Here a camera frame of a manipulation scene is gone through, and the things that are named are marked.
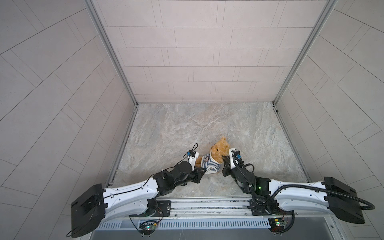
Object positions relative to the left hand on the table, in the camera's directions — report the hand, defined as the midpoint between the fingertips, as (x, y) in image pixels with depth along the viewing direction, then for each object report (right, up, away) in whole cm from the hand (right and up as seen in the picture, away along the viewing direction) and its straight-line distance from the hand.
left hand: (209, 171), depth 74 cm
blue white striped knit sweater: (0, +4, -1) cm, 4 cm away
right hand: (+6, +6, +2) cm, 9 cm away
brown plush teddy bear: (+4, +11, 0) cm, 12 cm away
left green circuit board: (-28, -21, -9) cm, 36 cm away
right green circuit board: (+31, -22, -6) cm, 39 cm away
